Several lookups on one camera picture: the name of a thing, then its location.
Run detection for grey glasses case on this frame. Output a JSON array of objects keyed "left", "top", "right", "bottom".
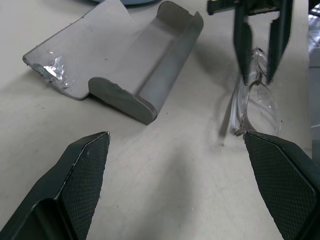
[{"left": 21, "top": 0, "right": 204, "bottom": 126}]

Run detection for clear plastic glasses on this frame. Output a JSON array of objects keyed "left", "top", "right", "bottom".
[{"left": 228, "top": 47, "right": 282, "bottom": 137}]

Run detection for silver robot body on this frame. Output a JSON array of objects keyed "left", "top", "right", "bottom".
[{"left": 308, "top": 46, "right": 320, "bottom": 131}]

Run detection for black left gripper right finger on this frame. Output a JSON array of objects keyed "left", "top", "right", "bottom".
[{"left": 243, "top": 131, "right": 320, "bottom": 240}]

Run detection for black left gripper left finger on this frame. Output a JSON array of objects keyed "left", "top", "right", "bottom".
[{"left": 0, "top": 130, "right": 111, "bottom": 240}]

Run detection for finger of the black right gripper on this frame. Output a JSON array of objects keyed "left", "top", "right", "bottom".
[
  {"left": 266, "top": 0, "right": 294, "bottom": 85},
  {"left": 234, "top": 3, "right": 254, "bottom": 85}
]

